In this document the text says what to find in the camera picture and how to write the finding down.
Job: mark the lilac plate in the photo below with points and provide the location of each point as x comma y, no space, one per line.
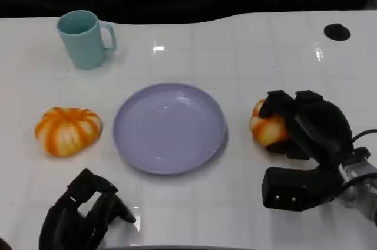
168,129

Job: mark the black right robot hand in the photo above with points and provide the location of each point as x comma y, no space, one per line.
321,129

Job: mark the pale green mug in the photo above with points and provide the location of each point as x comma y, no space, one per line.
84,45

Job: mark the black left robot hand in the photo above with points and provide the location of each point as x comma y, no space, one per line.
70,226

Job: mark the orange and white bread roll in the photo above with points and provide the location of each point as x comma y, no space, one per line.
269,132
67,132

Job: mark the dark robot torso edge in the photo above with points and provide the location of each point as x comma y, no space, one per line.
171,248

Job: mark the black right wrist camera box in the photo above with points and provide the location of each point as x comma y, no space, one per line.
294,188

